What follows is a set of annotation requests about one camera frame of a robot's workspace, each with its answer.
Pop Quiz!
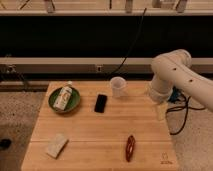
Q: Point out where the white sponge block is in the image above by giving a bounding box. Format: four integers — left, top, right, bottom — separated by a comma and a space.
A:
45, 134, 69, 158

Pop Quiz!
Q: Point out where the green bowl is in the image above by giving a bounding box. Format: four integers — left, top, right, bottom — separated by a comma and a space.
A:
48, 88, 80, 113

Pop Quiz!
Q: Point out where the white plastic bottle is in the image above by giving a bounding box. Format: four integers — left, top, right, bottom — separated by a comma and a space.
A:
53, 81, 72, 110

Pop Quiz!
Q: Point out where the black hanging cable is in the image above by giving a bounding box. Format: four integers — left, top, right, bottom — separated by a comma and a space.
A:
110, 7, 148, 76

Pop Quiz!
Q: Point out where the black object on floor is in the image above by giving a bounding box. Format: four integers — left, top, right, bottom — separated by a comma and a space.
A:
0, 139, 12, 149

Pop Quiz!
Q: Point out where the black floor cable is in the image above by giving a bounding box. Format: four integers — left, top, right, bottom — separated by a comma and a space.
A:
165, 88, 206, 136

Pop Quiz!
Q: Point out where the black smartphone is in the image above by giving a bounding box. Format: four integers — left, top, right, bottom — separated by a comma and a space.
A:
94, 94, 107, 113

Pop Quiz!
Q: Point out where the red brown oblong object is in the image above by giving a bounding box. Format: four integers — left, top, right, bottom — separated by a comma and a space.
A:
125, 135, 135, 162

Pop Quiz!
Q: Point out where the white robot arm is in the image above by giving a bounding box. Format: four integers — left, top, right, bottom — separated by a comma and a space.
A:
147, 49, 213, 121

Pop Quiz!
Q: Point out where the clear plastic cup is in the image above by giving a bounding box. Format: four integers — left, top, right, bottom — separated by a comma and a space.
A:
110, 77, 127, 98

